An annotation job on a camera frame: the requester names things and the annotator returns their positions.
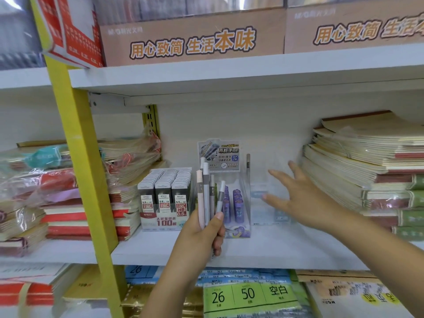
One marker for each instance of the pink paper sheet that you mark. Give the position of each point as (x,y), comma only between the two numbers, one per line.
(63,195)

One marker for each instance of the person's right hand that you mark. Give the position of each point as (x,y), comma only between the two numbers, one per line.
(308,205)

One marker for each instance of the wrapped red-band notebook pack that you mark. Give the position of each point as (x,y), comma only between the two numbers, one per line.
(59,180)

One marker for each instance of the rows of lead cases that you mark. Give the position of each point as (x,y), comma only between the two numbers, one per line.
(155,182)

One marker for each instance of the clear pen packs red label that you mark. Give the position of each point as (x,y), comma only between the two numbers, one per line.
(20,46)

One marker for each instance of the stack of blue paper packs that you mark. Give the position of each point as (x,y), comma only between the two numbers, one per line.
(142,271)

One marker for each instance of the orange pink sign board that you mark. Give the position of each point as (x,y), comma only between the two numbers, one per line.
(112,52)
(298,43)

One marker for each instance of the person's left hand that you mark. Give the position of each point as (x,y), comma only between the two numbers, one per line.
(198,245)

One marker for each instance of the beige notebook stack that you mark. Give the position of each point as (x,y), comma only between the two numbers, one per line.
(347,155)
(331,304)

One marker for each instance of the yellow slotted bracket rail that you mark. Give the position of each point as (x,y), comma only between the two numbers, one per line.
(151,119)

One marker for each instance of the person's left forearm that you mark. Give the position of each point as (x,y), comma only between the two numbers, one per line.
(172,291)

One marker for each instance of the rows of lead tubes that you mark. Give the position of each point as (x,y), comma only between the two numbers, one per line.
(236,205)

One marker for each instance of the wrapped teal-band notebook pack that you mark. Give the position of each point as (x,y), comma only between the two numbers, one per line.
(43,157)

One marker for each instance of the red white striped pack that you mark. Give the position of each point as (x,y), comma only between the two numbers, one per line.
(79,39)

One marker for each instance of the person's right forearm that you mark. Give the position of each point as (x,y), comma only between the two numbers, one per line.
(381,261)

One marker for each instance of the clear display of green purple tubes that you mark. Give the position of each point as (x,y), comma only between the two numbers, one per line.
(228,152)

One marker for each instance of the row of shiny wrapped packs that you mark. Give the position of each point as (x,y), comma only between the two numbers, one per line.
(165,6)

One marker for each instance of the yellow shelf post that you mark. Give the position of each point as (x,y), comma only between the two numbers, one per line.
(82,162)

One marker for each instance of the crumpled plastic-wrapped notebook pack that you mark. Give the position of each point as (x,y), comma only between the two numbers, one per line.
(132,158)

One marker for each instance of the stack of gold paper packs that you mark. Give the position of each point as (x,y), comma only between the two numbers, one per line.
(139,298)

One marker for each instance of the red white receipt book bundle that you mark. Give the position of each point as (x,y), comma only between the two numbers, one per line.
(33,294)

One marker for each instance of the clear box with blue label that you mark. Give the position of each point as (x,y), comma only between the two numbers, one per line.
(258,192)

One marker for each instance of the yellow notebook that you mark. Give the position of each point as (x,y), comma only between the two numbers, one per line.
(82,284)

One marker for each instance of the red-spine notebook stack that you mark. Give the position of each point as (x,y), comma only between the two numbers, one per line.
(66,215)

